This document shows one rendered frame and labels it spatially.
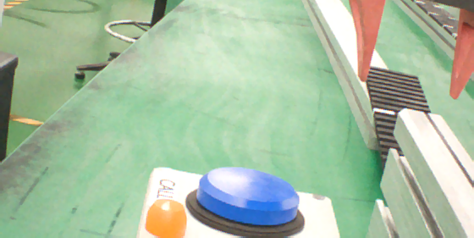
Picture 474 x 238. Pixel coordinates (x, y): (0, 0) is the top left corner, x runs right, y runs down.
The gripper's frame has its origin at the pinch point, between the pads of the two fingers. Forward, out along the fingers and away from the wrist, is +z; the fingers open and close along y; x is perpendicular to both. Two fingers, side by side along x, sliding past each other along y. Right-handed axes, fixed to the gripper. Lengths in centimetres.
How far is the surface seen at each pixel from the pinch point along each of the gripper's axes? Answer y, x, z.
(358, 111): -2.0, 6.7, 5.0
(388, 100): -1.1, 1.3, 2.3
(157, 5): -21, 296, 50
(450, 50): 19, 47, 5
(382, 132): -2.5, -4.0, 3.4
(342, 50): -1.3, 21.8, 3.1
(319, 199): -11.3, -28.7, -0.1
